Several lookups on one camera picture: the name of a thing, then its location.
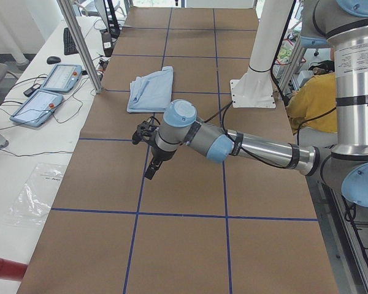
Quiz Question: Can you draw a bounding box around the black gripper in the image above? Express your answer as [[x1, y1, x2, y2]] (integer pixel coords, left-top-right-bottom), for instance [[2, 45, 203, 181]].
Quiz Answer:
[[144, 141, 175, 179]]

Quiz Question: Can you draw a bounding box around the light blue button-up shirt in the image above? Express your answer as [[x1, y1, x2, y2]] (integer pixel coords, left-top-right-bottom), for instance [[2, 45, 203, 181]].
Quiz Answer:
[[127, 66, 174, 113]]

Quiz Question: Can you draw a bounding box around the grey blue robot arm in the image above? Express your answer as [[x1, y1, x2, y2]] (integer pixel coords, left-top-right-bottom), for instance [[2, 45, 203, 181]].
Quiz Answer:
[[132, 1, 368, 207]]

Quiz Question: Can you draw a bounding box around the upper blue teach pendant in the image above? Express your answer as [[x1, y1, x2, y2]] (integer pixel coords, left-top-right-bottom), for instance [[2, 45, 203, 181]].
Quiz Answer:
[[40, 63, 82, 93]]

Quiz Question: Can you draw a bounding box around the blue teach pendant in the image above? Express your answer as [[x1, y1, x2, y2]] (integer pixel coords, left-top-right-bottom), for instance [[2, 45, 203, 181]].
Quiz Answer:
[[10, 89, 64, 127], [40, 63, 82, 93]]

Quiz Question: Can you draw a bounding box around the lower blue teach pendant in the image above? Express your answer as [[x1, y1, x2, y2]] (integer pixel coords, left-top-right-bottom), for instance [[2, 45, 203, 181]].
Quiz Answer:
[[10, 89, 64, 127]]

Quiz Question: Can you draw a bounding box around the clear plastic bag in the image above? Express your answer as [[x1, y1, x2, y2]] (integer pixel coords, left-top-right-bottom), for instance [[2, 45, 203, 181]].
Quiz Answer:
[[3, 163, 67, 228]]

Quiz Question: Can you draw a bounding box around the black keyboard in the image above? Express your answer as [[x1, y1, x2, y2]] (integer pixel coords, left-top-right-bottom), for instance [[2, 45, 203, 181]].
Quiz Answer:
[[63, 28, 78, 56]]

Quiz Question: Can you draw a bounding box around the black computer mouse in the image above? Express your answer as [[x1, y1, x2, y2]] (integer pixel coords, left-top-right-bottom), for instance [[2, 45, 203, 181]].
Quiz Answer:
[[46, 56, 61, 65]]

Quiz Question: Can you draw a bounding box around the person in yellow shirt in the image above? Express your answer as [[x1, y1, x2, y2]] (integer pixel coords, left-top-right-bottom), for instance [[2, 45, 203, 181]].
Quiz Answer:
[[286, 72, 337, 148]]

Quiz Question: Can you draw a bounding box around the red cylinder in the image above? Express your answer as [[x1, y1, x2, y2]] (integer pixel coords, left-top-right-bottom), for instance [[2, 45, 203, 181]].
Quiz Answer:
[[0, 258, 28, 282]]

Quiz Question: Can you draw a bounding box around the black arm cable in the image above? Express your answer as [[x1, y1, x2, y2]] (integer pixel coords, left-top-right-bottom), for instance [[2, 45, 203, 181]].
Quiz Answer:
[[147, 100, 295, 169]]

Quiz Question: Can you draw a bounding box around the grey aluminium frame post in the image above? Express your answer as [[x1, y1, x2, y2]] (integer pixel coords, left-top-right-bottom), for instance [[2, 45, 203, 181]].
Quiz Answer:
[[57, 0, 102, 94]]

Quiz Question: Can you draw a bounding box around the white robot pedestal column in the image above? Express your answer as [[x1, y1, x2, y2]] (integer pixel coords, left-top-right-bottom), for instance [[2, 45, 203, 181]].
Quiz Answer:
[[248, 0, 295, 74]]

